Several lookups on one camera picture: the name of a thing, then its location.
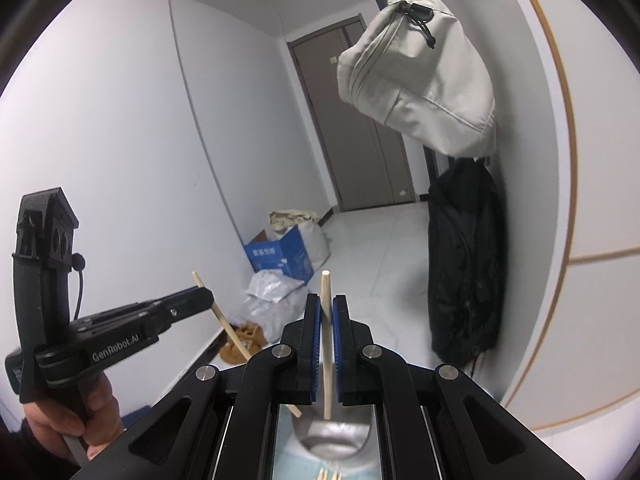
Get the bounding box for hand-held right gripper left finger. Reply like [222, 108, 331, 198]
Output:
[70, 294, 321, 480]

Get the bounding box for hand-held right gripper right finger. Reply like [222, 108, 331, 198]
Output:
[333, 294, 588, 480]

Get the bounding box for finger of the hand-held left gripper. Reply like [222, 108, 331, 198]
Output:
[77, 287, 216, 335]

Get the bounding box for grey chopstick holder cup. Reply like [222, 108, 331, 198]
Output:
[290, 404, 377, 461]

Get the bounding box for person's left hand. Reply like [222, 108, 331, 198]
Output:
[21, 374, 121, 462]

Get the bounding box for white plastic bag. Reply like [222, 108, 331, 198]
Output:
[242, 270, 308, 341]

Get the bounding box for brown plush slippers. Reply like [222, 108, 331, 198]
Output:
[220, 324, 264, 366]

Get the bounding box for blue cardboard box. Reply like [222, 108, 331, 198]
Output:
[244, 225, 315, 281]

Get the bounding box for white sack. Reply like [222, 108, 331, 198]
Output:
[269, 209, 332, 272]

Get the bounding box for checkered teal tablecloth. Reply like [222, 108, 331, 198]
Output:
[122, 405, 385, 480]

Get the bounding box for black jacket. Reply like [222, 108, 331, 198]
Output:
[427, 157, 507, 367]

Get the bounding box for brown door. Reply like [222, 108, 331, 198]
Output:
[287, 15, 416, 213]

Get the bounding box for beige fabric bag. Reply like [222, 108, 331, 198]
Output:
[336, 0, 497, 157]

